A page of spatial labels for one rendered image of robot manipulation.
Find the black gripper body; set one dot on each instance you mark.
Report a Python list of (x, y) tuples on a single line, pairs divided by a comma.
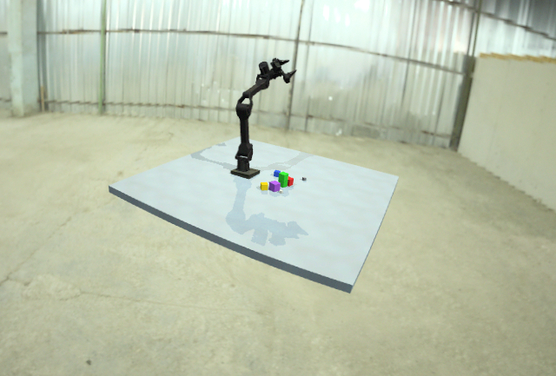
[(286, 77)]

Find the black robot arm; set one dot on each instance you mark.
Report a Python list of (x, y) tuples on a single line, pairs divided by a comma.
[(244, 110)]

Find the purple block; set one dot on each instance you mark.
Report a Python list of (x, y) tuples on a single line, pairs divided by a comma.
[(274, 186)]

